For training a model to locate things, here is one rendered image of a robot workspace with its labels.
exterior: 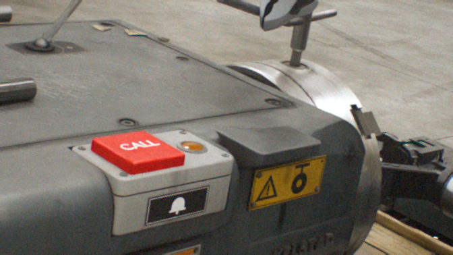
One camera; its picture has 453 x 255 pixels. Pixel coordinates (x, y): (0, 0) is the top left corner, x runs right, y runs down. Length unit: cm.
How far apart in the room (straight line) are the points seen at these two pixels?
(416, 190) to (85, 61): 56
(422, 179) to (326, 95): 24
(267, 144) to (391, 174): 49
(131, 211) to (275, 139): 20
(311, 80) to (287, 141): 33
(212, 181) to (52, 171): 15
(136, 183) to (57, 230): 8
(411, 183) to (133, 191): 68
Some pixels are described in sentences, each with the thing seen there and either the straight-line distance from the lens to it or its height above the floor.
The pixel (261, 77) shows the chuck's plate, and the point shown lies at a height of 123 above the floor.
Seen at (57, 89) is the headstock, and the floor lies 126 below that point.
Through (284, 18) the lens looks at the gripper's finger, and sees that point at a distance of 110.
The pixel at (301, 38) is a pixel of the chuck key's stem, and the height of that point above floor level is 128.
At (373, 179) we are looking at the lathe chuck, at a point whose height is 112.
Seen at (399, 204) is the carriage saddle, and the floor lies 88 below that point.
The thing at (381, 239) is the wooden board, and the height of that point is 88.
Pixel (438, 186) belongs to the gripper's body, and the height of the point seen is 109.
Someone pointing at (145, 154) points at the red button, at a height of 127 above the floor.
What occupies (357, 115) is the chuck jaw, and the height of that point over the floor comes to 120.
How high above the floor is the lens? 155
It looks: 19 degrees down
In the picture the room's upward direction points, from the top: 10 degrees clockwise
